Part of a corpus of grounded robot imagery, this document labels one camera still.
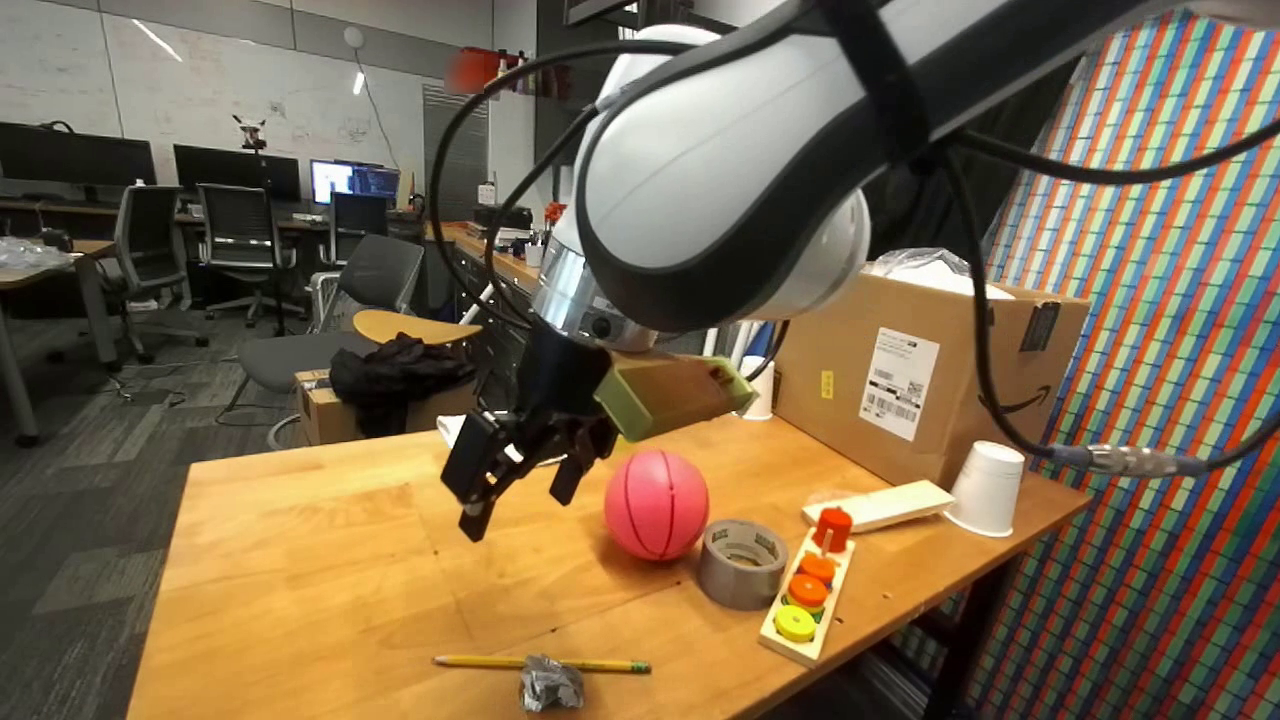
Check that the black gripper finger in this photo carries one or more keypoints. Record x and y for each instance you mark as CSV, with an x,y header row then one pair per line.
x,y
482,465
586,452

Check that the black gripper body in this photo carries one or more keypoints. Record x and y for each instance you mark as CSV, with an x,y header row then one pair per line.
x,y
564,387

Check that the pink basketball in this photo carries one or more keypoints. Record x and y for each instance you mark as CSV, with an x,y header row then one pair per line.
x,y
658,506

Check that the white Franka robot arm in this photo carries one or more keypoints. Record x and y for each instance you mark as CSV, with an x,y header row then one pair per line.
x,y
722,184

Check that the black bag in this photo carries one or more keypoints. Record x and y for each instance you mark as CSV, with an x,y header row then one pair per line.
x,y
395,382

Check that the wooden top workbench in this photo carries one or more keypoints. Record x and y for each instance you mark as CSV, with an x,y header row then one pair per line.
x,y
492,261

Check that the round wooden stool top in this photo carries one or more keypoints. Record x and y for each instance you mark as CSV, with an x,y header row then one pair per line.
x,y
415,324

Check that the wooden crate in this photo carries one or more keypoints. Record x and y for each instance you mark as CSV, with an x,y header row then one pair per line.
x,y
316,405

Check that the grey tape roll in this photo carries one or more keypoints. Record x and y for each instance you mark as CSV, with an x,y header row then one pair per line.
x,y
732,578

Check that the yellow pencil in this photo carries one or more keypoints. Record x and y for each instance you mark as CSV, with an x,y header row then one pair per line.
x,y
482,662

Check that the grey office chair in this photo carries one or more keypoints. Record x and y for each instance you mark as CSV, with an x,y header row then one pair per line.
x,y
375,274

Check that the crumpled silver foil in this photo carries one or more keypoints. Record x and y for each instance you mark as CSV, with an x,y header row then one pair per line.
x,y
549,684

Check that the orange triangle piece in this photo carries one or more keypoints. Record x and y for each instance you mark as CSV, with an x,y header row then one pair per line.
x,y
816,566

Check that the red cylinder peg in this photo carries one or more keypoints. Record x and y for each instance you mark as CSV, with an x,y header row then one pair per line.
x,y
834,529

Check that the orange round piece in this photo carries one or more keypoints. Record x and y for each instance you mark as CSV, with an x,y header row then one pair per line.
x,y
808,591

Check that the cardboard shipping box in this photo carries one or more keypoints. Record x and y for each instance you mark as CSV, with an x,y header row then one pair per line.
x,y
826,345

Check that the wooden shape sorter board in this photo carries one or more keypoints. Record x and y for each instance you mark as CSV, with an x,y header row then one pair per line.
x,y
831,620

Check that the white foam block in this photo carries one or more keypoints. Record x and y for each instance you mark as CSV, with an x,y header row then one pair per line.
x,y
880,506

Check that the lit blue monitor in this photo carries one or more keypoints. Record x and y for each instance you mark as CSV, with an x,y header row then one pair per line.
x,y
348,178

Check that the red box on shelf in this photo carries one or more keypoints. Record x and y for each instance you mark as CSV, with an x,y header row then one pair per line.
x,y
476,68

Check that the black office chair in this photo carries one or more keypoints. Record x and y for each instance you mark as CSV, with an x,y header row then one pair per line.
x,y
144,255
241,242

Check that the white plastic wrap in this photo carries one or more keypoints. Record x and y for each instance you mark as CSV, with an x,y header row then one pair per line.
x,y
933,274

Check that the white paper cup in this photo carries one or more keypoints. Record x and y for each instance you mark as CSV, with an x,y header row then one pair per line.
x,y
987,488

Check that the light wooden desk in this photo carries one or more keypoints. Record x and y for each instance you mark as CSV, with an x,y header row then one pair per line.
x,y
40,265

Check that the wide black monitor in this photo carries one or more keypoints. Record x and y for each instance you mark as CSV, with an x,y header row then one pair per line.
x,y
73,163

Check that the multicolour striped backdrop panel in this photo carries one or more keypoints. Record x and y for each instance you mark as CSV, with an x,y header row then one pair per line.
x,y
1172,562

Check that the wrist camera on wooden mount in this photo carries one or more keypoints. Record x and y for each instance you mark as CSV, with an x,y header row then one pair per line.
x,y
673,394

